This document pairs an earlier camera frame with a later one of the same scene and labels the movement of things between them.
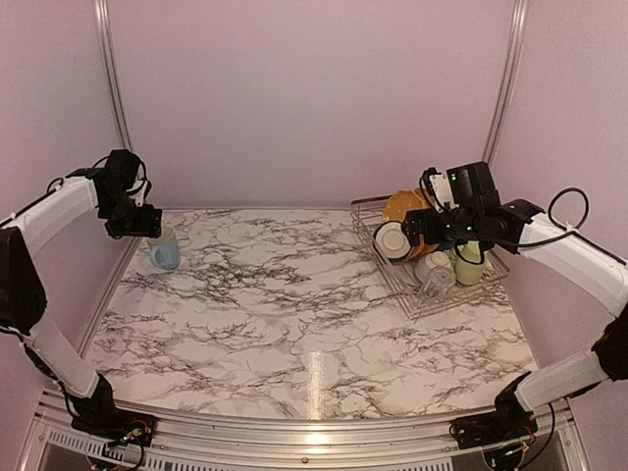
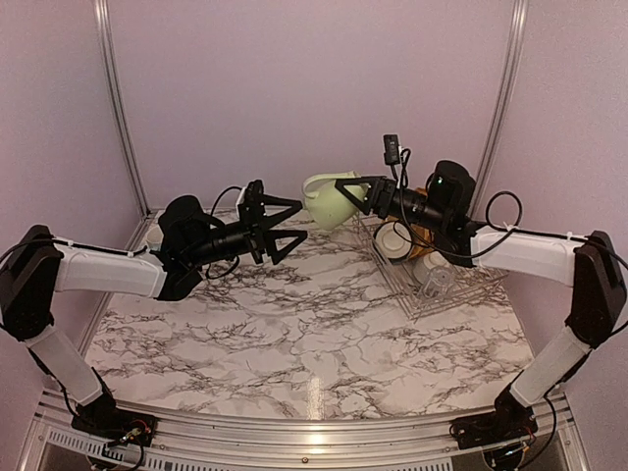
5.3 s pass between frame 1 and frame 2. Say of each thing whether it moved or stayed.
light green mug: moved
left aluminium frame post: stayed
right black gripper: moved
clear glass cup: stayed
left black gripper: moved
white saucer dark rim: stayed
